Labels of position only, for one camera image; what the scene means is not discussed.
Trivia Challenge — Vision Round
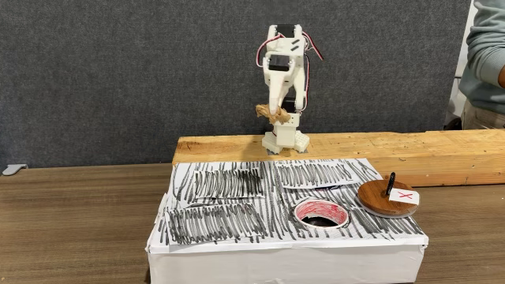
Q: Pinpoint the brown paper debris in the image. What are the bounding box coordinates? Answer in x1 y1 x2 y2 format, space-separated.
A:
255 103 292 125

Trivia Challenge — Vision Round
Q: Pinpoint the black scribbled paper sheet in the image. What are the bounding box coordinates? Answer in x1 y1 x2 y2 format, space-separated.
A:
165 200 273 246
274 159 366 189
192 168 266 200

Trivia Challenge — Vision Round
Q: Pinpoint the red-lined round cup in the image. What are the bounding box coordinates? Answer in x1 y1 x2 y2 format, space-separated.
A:
293 198 351 230

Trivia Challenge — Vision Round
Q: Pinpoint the light wooden beam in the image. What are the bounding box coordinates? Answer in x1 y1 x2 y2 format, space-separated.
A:
172 129 505 189

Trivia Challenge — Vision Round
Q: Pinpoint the round wooden lid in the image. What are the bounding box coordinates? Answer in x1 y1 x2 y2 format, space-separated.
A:
357 179 421 219

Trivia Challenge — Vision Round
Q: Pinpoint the white paper with red X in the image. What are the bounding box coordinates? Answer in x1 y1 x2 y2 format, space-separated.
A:
388 188 421 206

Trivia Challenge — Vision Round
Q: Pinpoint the white box with black scribbles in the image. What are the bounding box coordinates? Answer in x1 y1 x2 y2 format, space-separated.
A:
144 157 430 284

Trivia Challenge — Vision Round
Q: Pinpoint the person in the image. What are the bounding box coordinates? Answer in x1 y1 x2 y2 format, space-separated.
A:
443 0 505 131

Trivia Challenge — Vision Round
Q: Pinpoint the grey partition foot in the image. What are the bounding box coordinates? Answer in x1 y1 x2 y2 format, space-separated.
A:
2 163 29 177

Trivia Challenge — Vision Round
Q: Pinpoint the red black gripper cable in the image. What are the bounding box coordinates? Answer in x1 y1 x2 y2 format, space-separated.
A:
255 33 283 68

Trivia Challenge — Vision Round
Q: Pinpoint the red black arm cable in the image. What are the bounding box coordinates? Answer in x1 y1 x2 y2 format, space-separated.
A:
301 31 324 112

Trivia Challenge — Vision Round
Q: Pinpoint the black loop handle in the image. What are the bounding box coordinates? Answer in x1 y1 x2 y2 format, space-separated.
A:
384 171 397 197

